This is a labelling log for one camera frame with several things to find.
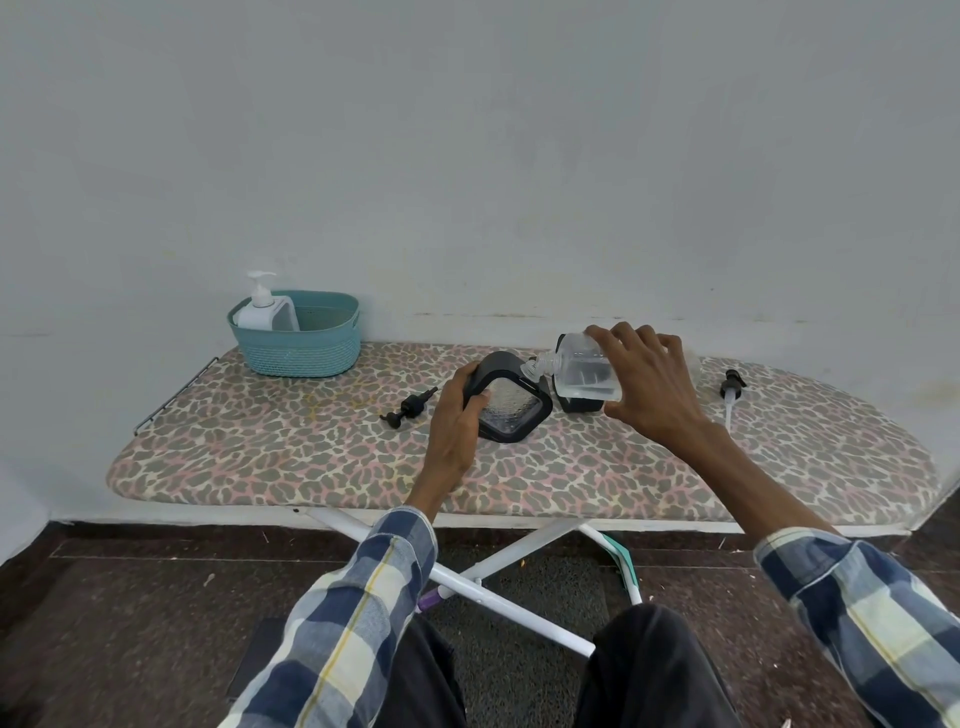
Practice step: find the person's left thumb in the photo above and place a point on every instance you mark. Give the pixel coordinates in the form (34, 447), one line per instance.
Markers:
(480, 402)

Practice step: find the person's right leg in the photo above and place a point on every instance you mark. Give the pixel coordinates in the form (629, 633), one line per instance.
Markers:
(652, 675)

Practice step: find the black pump with white tube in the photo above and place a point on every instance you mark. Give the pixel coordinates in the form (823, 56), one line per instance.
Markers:
(731, 390)

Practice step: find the dark floor mat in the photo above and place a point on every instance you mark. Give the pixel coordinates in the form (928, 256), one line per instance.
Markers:
(525, 637)

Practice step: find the white pump soap bottle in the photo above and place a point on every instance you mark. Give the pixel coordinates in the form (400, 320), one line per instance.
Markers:
(264, 309)

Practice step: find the person's leg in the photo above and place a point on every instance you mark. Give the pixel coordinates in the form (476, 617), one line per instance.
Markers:
(424, 682)
(652, 675)

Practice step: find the white ironing board legs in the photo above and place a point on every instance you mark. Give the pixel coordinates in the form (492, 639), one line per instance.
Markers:
(487, 592)

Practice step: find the clear plastic refill bottle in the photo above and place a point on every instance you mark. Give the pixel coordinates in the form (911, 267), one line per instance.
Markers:
(581, 371)

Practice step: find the person's right hand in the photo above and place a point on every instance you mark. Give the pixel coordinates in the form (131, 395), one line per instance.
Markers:
(660, 390)

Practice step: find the person's right forearm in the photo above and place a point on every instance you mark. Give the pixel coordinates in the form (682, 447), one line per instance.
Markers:
(810, 555)

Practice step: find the teal woven plastic basket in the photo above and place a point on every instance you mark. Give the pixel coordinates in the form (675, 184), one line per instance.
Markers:
(300, 352)

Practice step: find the black framed glass soap dispenser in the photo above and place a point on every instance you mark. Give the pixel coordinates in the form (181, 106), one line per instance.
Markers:
(517, 409)

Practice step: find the person's left forearm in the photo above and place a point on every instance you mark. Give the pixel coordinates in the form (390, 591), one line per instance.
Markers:
(375, 600)

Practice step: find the person's left hand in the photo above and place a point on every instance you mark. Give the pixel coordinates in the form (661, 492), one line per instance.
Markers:
(454, 442)

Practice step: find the purple leg clip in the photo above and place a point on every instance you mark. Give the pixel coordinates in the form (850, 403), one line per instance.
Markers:
(431, 600)

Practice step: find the black pump head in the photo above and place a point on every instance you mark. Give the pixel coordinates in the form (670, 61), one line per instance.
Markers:
(410, 407)

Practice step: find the person's right middle finger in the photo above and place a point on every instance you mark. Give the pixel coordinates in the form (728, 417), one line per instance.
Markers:
(636, 336)

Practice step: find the leopard print ironing board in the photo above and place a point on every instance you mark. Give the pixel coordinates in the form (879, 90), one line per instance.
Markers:
(315, 457)

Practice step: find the black soap dispenser base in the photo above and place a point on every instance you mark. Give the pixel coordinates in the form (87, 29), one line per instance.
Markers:
(577, 406)

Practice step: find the person's left leg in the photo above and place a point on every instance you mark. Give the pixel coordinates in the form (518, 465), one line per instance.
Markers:
(424, 682)

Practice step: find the person's right thumb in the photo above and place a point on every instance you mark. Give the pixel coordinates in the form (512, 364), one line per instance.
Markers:
(619, 409)

